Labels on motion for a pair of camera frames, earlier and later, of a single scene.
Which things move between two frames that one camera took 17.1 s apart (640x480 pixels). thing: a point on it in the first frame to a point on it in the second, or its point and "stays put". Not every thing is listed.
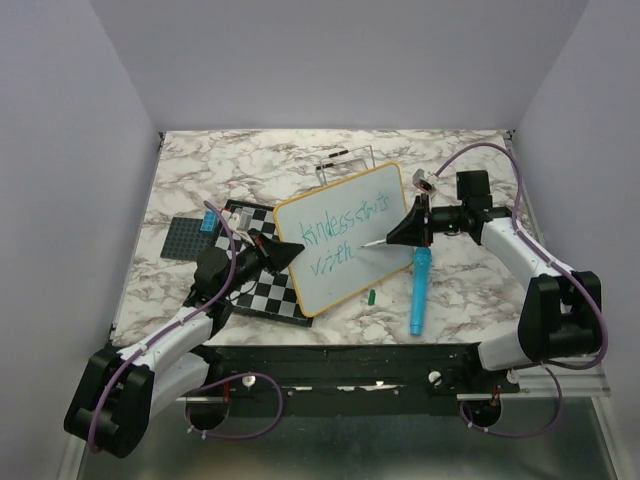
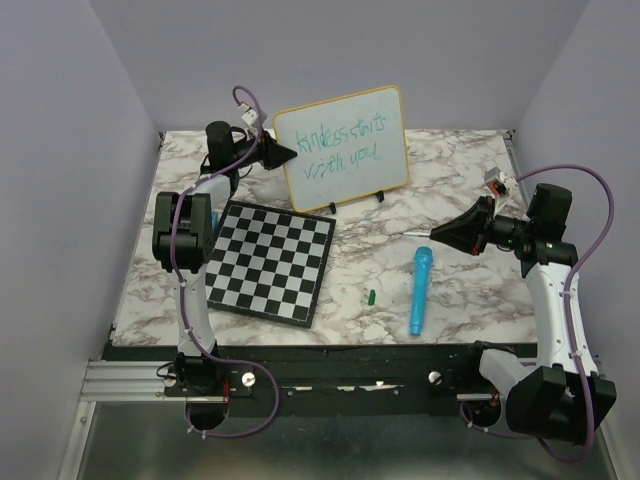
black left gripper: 275,255 to 271,153
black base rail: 348,379 stays put
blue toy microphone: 420,287 stays put
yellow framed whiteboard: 343,226 to 349,146
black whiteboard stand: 322,167 to 379,193
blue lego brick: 210,222 stays put
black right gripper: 410,232 to 472,230
